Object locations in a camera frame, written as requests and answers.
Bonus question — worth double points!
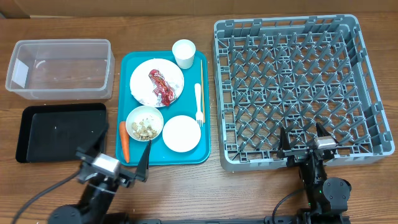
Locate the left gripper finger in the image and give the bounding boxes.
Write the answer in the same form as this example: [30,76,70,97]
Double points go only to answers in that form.
[135,140,152,182]
[76,123,109,156]

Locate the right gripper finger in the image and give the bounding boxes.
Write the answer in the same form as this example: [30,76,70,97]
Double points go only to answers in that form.
[279,126,290,151]
[316,122,331,138]

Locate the orange carrot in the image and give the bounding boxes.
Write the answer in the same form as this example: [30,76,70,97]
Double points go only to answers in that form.
[119,121,130,163]

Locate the peanuts and rice leftovers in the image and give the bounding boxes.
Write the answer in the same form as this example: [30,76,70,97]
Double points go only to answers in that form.
[131,120,160,141]

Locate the white bowl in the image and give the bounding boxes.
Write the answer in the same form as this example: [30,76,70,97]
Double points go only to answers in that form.
[125,106,164,142]

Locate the red snack wrapper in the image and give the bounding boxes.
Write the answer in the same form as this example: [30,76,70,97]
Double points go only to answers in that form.
[149,69,175,106]

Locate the large white plate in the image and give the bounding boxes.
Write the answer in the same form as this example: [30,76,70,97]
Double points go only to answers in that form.
[130,58,185,108]

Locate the white paper cup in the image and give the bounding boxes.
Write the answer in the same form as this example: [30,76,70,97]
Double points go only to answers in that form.
[172,39,196,69]

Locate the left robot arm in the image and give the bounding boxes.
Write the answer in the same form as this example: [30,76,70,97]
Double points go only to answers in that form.
[48,124,152,224]

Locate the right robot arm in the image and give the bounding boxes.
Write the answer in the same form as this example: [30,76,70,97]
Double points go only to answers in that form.
[271,123,352,223]

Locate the grey dishwasher rack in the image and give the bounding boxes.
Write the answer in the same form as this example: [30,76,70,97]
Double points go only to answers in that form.
[213,14,396,172]

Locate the black tray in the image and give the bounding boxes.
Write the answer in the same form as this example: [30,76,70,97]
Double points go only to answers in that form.
[16,103,108,163]

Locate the teal serving tray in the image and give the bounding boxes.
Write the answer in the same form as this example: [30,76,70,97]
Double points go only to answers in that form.
[117,51,211,166]

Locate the white plastic fork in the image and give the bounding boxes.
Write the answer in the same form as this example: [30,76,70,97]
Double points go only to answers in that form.
[194,83,204,127]

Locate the clear plastic bin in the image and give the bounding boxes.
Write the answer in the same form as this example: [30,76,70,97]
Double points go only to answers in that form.
[5,39,115,100]

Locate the wooden chopstick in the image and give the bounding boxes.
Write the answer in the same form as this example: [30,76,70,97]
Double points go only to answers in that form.
[200,60,205,126]

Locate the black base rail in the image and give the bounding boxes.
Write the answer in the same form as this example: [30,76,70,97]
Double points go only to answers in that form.
[126,216,300,224]

